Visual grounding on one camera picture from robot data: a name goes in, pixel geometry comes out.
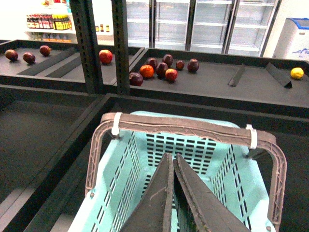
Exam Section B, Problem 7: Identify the orange fruit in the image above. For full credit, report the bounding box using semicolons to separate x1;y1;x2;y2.
140;65;154;79

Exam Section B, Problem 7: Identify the dark purple fruit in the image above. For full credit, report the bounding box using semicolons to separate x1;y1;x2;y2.
162;54;173;68
156;62;169;79
146;58;158;71
129;72;143;87
187;58;199;73

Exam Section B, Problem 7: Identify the black shelf divider left long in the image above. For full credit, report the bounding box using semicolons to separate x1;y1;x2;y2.
17;47;77;76

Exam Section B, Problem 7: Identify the glass door refrigerator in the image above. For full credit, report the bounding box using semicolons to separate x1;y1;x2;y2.
126;0;280;57

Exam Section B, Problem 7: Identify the white blue chest freezer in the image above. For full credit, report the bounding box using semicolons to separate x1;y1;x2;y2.
273;18;309;61

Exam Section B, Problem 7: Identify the dark purple fruit centre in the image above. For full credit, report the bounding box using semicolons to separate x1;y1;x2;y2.
156;62;169;79

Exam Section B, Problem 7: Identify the dark red fruit far left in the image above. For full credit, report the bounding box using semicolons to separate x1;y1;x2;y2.
5;49;18;62

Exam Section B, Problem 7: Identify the black shelf divider left short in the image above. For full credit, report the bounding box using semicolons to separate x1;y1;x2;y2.
46;57;81;78

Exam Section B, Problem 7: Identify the dark purple fruit front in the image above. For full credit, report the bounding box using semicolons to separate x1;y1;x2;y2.
129;72;143;87

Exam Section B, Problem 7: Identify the black shelf divider centre right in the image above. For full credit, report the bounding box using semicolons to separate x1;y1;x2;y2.
228;63;245;87

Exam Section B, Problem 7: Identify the black perforated upright post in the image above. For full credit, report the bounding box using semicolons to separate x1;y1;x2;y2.
70;0;104;94
112;0;130;95

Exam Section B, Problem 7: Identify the black perforated upright post right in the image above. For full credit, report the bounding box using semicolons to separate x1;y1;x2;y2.
112;0;130;95

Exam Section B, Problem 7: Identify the red apple in cluster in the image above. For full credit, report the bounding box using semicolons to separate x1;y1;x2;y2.
165;69;178;82

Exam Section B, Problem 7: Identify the small dark red fruit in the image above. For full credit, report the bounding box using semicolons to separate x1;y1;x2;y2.
176;60;185;71

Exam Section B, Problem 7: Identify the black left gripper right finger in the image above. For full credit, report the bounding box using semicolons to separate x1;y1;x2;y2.
173;154;249;232

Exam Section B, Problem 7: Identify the red apple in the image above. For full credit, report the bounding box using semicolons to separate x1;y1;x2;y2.
165;69;178;82
99;49;113;65

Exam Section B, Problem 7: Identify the light teal plastic basket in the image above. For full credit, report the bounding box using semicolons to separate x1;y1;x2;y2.
69;111;287;232

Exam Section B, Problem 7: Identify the black shelf divider far right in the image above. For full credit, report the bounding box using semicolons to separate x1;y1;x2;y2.
265;63;293;88

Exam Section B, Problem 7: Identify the yellow lemon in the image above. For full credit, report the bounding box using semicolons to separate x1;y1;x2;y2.
290;67;304;80

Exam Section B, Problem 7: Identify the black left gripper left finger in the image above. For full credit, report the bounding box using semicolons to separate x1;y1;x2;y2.
120;153;174;232

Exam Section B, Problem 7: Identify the dark purple fruit right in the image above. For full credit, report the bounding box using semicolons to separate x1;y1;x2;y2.
187;58;199;73

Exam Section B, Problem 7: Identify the white shelf with bottles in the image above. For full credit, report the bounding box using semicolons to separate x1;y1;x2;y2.
25;0;114;45

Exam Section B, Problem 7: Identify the dark purple fruit back left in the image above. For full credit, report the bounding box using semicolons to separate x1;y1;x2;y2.
146;58;158;71

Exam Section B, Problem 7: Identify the black perforated upright post left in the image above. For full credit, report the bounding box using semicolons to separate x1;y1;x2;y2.
70;0;104;94

